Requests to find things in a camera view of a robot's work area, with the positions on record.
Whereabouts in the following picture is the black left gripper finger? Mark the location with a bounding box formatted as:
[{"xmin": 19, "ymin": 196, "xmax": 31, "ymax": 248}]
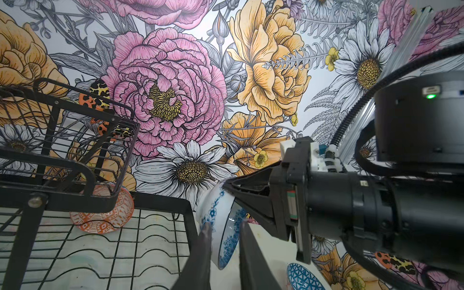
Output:
[{"xmin": 172, "ymin": 222, "xmax": 212, "ymax": 290}]

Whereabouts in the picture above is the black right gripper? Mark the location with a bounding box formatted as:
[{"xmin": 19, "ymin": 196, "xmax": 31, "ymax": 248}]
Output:
[{"xmin": 223, "ymin": 137, "xmax": 313, "ymax": 290}]

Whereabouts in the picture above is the blue floral ceramic bowl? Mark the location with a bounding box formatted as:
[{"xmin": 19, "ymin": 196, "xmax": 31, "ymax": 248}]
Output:
[{"xmin": 196, "ymin": 181, "xmax": 247, "ymax": 270}]

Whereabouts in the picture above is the red patterned ceramic bowl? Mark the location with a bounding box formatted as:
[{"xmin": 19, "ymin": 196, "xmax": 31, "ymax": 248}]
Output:
[{"xmin": 69, "ymin": 182, "xmax": 135, "ymax": 234}]

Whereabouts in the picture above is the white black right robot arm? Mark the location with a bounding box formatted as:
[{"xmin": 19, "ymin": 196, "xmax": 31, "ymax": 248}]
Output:
[{"xmin": 224, "ymin": 71, "xmax": 464, "ymax": 286}]

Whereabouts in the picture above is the dark blue patterned bowl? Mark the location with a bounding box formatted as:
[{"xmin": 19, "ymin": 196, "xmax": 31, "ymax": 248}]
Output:
[{"xmin": 286, "ymin": 263, "xmax": 325, "ymax": 290}]

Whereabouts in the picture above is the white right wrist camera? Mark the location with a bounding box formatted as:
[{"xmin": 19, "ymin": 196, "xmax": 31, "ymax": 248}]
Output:
[{"xmin": 280, "ymin": 137, "xmax": 346, "ymax": 173}]

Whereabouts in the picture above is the black wire dish rack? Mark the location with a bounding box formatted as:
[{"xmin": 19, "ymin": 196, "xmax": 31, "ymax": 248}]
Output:
[{"xmin": 1, "ymin": 78, "xmax": 196, "ymax": 290}]

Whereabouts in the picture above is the right aluminium corner post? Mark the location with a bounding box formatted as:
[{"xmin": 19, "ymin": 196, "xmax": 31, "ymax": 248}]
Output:
[{"xmin": 339, "ymin": 1, "xmax": 437, "ymax": 164}]

